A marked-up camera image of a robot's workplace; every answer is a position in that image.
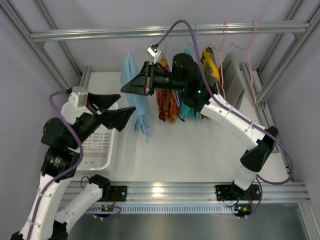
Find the slotted cable duct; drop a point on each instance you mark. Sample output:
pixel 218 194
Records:
pixel 167 208

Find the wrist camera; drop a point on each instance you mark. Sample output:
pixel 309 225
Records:
pixel 78 97
pixel 154 52

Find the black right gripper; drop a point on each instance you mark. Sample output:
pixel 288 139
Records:
pixel 149 79

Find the light blue trousers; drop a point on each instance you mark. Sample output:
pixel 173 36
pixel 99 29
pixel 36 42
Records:
pixel 126 78

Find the orange camouflage trousers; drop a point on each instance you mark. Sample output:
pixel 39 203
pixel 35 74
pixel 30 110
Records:
pixel 168 109

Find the aluminium frame left struts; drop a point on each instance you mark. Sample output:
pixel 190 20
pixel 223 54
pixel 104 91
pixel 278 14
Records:
pixel 56 58

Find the pink wire hanger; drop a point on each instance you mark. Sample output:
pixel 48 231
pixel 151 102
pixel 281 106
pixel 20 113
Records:
pixel 220 50
pixel 248 50

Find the yellow camouflage trousers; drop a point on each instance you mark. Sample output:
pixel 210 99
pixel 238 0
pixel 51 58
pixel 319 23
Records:
pixel 209 66

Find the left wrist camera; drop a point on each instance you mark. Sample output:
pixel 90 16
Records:
pixel 78 97

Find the aluminium frame struts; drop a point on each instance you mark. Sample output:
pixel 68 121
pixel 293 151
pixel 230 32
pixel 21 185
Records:
pixel 56 58
pixel 288 84

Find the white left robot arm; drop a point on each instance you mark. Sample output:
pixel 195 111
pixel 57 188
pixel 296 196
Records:
pixel 64 155

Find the aluminium front rail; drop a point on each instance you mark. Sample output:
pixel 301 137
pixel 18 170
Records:
pixel 204 193

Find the aluminium frame right struts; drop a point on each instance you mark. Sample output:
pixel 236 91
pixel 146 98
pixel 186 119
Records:
pixel 288 84

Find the aluminium hanging rail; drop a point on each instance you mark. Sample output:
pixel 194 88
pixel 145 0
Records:
pixel 274 27

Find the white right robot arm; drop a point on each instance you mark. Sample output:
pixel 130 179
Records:
pixel 185 77

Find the grey trousers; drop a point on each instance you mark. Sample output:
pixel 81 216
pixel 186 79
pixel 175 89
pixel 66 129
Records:
pixel 233 80

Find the teal trousers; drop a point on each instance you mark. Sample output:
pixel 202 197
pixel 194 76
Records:
pixel 184 110

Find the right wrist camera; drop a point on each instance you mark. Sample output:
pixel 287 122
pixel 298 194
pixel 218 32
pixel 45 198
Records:
pixel 154 52

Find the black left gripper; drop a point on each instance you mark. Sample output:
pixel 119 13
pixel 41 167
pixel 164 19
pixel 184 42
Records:
pixel 95 114

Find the white plastic basket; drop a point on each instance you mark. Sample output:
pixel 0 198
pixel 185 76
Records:
pixel 98 147

